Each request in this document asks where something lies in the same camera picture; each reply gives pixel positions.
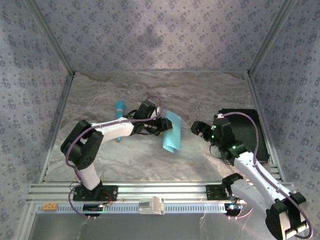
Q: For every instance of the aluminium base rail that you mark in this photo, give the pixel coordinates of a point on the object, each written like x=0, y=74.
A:
x=162, y=190

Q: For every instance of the teal marker pen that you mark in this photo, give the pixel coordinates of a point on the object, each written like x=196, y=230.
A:
x=120, y=107

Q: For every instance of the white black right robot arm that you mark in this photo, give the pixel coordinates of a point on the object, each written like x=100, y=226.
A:
x=250, y=170

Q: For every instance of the white plastic bracket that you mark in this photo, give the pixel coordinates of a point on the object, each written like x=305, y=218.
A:
x=155, y=205

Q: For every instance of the black right controller board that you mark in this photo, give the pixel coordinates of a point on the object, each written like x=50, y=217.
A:
x=232, y=207

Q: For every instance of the aluminium side rail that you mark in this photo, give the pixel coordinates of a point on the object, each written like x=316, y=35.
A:
x=257, y=100
x=58, y=125

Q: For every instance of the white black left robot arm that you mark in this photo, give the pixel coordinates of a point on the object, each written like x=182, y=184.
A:
x=115, y=127

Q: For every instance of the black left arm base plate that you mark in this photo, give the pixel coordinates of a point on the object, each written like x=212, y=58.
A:
x=111, y=193

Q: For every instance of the light blue paper sheet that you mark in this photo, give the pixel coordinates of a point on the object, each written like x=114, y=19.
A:
x=173, y=140

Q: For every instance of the aluminium corner post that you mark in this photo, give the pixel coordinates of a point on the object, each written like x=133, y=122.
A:
x=53, y=37
x=270, y=37

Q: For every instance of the orange tag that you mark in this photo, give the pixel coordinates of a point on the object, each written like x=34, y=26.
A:
x=49, y=206

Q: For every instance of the black tray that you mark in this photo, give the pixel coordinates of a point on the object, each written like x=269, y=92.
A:
x=243, y=125

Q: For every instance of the black left controller board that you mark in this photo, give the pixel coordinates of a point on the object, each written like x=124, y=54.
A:
x=92, y=207

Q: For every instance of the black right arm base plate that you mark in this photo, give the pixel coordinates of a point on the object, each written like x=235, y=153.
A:
x=215, y=192

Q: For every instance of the black controller board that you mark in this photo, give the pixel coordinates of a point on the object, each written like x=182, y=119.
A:
x=92, y=207
x=232, y=207

